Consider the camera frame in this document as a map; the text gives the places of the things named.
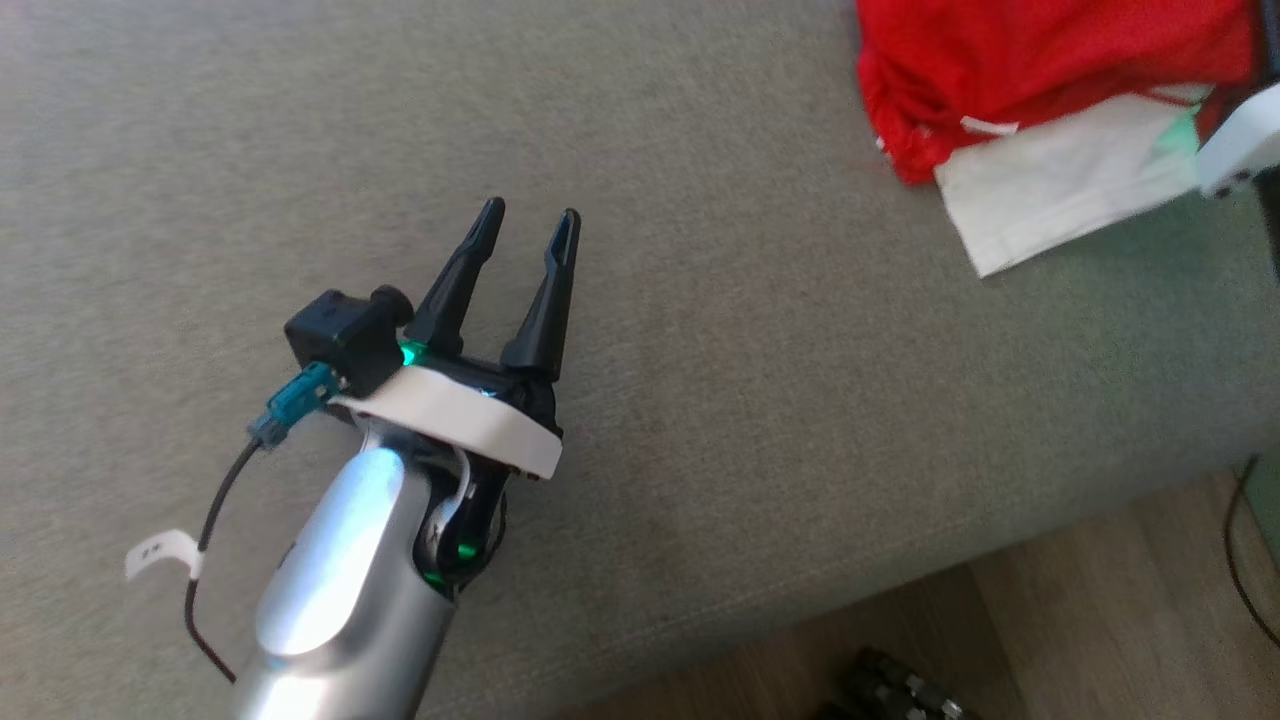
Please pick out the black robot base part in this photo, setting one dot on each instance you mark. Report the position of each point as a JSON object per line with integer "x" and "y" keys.
{"x": 890, "y": 690}

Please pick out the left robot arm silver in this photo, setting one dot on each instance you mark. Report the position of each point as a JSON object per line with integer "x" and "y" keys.
{"x": 340, "y": 570}

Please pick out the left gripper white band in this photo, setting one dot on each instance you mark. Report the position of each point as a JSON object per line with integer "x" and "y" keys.
{"x": 470, "y": 420}

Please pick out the red jersey with white sleeves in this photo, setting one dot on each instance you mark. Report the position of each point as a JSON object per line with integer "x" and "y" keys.
{"x": 1000, "y": 60}

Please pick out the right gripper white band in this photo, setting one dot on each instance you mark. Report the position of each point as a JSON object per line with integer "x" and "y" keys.
{"x": 1245, "y": 140}

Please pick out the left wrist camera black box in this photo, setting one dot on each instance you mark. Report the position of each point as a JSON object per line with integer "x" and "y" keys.
{"x": 340, "y": 330}

